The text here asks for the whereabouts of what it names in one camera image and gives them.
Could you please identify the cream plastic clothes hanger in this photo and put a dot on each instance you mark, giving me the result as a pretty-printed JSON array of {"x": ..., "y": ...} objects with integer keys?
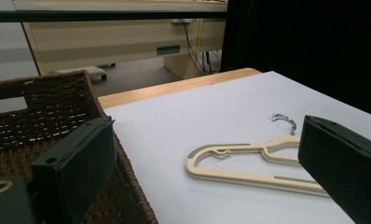
[
  {"x": 202, "y": 151},
  {"x": 267, "y": 186},
  {"x": 252, "y": 183}
]

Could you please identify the beige cabinet furniture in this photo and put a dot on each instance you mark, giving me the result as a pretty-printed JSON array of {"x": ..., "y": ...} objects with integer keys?
[{"x": 112, "y": 40}]

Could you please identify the black horizontal bar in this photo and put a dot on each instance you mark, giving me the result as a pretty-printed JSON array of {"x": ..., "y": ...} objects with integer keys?
[{"x": 96, "y": 15}]

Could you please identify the white table board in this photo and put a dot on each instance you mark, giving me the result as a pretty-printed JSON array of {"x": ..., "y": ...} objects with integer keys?
[{"x": 205, "y": 109}]

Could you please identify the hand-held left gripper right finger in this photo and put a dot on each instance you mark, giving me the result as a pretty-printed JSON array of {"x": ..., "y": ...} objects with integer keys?
[{"x": 345, "y": 161}]

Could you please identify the brown woven basket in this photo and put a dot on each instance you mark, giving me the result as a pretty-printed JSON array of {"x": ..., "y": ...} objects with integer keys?
[{"x": 50, "y": 93}]

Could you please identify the white cabinet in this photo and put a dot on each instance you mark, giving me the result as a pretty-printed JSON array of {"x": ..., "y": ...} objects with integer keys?
[{"x": 6, "y": 46}]

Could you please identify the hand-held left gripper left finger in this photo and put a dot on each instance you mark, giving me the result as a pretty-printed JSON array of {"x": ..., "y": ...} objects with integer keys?
[{"x": 81, "y": 161}]

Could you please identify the black curtain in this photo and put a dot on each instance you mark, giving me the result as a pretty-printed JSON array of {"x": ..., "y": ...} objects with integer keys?
[{"x": 298, "y": 46}]

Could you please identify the wheeled base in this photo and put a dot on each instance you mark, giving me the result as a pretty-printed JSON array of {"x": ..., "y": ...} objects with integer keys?
[{"x": 90, "y": 72}]

